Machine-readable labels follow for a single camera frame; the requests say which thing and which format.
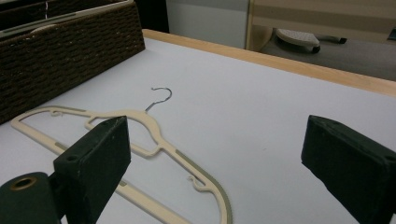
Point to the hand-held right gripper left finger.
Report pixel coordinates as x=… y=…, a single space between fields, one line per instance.
x=96 y=155

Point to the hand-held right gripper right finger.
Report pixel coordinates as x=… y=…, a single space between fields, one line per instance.
x=351 y=165

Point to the beige plastic clothes hanger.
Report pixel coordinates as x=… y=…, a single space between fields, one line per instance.
x=62 y=19
x=152 y=126

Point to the brown woven basket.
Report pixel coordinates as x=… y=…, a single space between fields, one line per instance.
x=62 y=62

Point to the white table cover sheet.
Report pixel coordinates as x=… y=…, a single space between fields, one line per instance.
x=249 y=109

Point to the grey chair base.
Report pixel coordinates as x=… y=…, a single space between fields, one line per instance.
x=299 y=38

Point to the white cabinet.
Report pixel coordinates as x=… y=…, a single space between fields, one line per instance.
x=208 y=21

